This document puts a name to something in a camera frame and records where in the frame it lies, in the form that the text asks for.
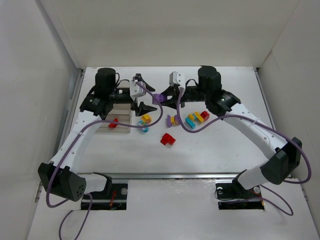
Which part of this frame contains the yellow curved lego brick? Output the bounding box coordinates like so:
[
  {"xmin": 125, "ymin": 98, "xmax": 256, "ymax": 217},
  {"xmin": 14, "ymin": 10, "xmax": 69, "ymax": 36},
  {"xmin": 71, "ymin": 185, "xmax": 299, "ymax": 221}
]
[{"xmin": 141, "ymin": 114, "xmax": 152, "ymax": 125}]

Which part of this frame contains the purple paw lego brick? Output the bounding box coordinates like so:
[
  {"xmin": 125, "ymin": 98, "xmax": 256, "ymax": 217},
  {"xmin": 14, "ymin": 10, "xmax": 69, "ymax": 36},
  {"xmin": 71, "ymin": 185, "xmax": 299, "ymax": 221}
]
[{"xmin": 152, "ymin": 93, "xmax": 168, "ymax": 105}]

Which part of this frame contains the teal frog lego brick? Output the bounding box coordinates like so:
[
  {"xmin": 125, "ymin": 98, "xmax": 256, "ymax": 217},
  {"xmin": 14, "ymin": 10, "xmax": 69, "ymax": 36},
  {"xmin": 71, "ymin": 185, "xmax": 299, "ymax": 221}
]
[{"xmin": 137, "ymin": 120, "xmax": 149, "ymax": 133}]

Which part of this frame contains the purple yellow lego cluster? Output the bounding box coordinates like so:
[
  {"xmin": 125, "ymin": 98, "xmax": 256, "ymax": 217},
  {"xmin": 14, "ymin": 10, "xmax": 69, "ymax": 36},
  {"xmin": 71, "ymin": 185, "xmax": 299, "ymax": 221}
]
[{"xmin": 166, "ymin": 115, "xmax": 180, "ymax": 128}]

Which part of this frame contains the red curved lego brick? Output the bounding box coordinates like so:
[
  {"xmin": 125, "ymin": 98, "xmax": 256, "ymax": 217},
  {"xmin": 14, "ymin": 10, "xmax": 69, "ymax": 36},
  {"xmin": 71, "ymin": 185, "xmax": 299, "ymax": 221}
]
[{"xmin": 108, "ymin": 118, "xmax": 119, "ymax": 130}]

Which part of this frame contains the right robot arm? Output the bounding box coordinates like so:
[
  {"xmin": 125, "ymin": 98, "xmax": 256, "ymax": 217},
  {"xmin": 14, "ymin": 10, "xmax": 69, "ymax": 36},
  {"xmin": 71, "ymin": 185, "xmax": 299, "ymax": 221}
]
[{"xmin": 161, "ymin": 65, "xmax": 303, "ymax": 199}]

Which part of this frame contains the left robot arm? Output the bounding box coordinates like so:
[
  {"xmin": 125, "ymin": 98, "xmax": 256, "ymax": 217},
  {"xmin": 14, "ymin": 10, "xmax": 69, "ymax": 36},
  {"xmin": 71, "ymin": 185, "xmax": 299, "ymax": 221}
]
[{"xmin": 37, "ymin": 67, "xmax": 156, "ymax": 202}]

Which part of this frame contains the stacked yellow teal lego cluster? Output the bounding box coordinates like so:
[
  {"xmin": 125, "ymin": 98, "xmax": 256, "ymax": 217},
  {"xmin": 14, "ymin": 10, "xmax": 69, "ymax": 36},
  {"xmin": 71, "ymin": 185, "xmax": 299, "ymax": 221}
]
[{"xmin": 184, "ymin": 111, "xmax": 210, "ymax": 130}]

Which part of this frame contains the red flat lego plate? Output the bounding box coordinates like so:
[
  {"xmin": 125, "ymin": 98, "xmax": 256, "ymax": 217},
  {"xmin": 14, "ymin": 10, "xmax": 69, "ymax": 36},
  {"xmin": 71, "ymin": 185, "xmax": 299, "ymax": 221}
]
[{"xmin": 160, "ymin": 133, "xmax": 176, "ymax": 146}]

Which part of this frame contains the clear bin nearest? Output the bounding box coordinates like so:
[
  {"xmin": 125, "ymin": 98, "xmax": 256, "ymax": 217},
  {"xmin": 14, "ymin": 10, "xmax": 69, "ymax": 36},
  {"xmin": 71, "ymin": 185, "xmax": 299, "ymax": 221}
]
[{"xmin": 96, "ymin": 122, "xmax": 131, "ymax": 134}]

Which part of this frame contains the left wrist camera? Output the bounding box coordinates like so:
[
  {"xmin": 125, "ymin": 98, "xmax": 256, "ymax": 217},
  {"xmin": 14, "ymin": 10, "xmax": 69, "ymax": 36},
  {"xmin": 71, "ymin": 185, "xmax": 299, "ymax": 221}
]
[{"xmin": 129, "ymin": 81, "xmax": 146, "ymax": 100}]

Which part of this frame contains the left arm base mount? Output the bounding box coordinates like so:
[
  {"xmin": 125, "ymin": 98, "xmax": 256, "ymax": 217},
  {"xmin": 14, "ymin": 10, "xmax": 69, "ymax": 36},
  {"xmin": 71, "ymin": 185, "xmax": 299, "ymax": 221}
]
[{"xmin": 90, "ymin": 182, "xmax": 128, "ymax": 211}]

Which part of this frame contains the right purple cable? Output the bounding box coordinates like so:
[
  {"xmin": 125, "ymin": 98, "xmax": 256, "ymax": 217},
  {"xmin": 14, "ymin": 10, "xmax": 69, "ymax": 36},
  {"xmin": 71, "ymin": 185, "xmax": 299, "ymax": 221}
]
[{"xmin": 176, "ymin": 87, "xmax": 312, "ymax": 216}]

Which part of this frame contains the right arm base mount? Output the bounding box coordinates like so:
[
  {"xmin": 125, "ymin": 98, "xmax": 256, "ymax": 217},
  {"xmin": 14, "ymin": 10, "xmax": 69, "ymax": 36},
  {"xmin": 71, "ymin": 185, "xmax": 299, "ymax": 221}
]
[{"xmin": 214, "ymin": 182, "xmax": 265, "ymax": 210}]

